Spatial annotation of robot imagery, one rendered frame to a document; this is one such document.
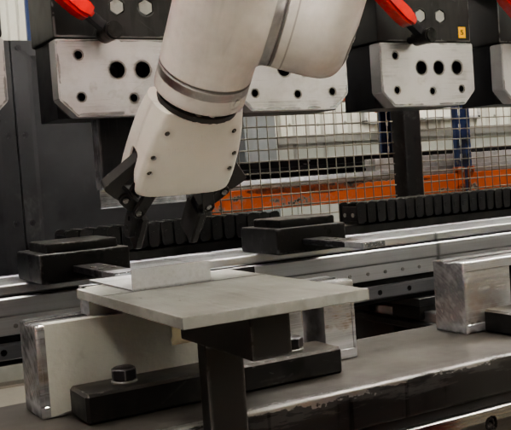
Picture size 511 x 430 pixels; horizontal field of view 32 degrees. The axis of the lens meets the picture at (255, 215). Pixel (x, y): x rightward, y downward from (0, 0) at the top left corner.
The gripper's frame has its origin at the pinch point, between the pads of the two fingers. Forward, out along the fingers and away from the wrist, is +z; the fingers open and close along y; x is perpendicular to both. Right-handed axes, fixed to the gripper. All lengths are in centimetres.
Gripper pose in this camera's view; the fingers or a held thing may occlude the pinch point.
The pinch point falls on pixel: (164, 223)
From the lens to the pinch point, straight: 89.8
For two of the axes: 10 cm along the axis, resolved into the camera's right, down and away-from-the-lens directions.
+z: -2.6, 7.6, 6.0
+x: 4.2, 6.5, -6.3
